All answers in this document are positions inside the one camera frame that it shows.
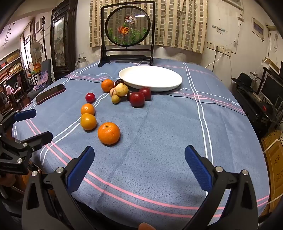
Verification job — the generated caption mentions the yellow-orange mandarin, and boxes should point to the yellow-orange mandarin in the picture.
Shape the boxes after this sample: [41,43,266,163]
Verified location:
[80,113,97,131]
[81,103,96,116]

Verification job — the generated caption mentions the round embroidered screen black stand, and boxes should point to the round embroidered screen black stand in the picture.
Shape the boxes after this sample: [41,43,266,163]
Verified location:
[98,1,156,68]

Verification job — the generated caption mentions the thin black cable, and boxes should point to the thin black cable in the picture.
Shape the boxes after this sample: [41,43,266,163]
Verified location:
[168,91,241,109]

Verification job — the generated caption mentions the black desk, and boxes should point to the black desk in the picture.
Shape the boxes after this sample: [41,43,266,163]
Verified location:
[232,77,283,137]

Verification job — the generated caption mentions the white power cable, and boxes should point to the white power cable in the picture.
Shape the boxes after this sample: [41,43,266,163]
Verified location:
[204,52,224,69]

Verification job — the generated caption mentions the computer monitor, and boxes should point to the computer monitor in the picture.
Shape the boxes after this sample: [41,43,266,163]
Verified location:
[260,73,283,104]

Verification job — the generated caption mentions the bright orange mandarin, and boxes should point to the bright orange mandarin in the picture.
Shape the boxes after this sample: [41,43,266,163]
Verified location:
[101,79,114,93]
[98,122,121,145]

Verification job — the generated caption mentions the dark wooden coat stand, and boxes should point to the dark wooden coat stand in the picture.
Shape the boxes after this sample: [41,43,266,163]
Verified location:
[41,16,48,61]

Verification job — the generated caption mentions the beige checked curtain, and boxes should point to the beige checked curtain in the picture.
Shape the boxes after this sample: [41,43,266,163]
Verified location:
[89,0,208,54]

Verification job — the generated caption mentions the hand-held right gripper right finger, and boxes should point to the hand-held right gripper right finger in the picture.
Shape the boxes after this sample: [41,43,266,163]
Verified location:
[184,145,259,230]

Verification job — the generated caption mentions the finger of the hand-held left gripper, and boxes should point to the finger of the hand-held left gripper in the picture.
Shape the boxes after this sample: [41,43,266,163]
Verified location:
[0,109,37,133]
[0,131,53,165]

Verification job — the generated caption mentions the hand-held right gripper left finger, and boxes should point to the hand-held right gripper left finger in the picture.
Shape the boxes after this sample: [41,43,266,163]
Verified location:
[21,145,95,230]

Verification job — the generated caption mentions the red plum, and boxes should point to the red plum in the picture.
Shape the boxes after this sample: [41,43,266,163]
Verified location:
[139,87,152,101]
[129,92,145,108]

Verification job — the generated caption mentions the white standing fan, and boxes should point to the white standing fan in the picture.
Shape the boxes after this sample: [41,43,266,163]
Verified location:
[30,40,43,64]

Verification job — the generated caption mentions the blue striped tablecloth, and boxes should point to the blue striped tablecloth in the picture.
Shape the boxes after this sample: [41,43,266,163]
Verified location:
[12,61,271,230]

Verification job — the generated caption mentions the white wall sockets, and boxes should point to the white wall sockets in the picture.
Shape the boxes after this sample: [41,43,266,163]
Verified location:
[207,42,232,56]

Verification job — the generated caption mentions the white jug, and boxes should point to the white jug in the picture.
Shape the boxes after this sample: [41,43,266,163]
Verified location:
[75,53,89,69]

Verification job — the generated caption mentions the dark chair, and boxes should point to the dark chair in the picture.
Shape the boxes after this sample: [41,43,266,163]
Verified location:
[28,59,53,98]

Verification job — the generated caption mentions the bookshelf with books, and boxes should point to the bookshelf with books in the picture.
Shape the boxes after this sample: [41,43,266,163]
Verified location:
[0,49,24,84]

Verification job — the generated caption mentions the dark wooden framed panel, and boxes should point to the dark wooden framed panel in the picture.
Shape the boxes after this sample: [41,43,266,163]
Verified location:
[50,0,78,80]

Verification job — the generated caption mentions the black hat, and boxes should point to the black hat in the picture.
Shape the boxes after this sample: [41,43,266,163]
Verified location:
[232,73,252,88]

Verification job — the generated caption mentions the framed wall picture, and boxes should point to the framed wall picture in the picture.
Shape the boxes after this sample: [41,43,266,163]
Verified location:
[252,17,265,40]

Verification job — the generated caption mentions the pale yellow striped melon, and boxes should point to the pale yellow striped melon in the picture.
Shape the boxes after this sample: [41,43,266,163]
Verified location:
[115,83,129,97]

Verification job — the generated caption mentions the white oval plate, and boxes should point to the white oval plate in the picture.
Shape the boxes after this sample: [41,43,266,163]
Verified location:
[119,65,183,92]

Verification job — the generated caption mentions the purple cloth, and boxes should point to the purple cloth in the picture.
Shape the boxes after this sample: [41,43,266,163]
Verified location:
[33,70,49,91]

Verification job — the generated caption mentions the person's right hand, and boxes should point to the person's right hand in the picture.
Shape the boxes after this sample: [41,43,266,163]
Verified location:
[138,222,155,230]

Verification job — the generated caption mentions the ceiling track lights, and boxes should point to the ceiling track lights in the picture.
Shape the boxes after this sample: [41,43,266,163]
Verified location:
[3,22,15,49]

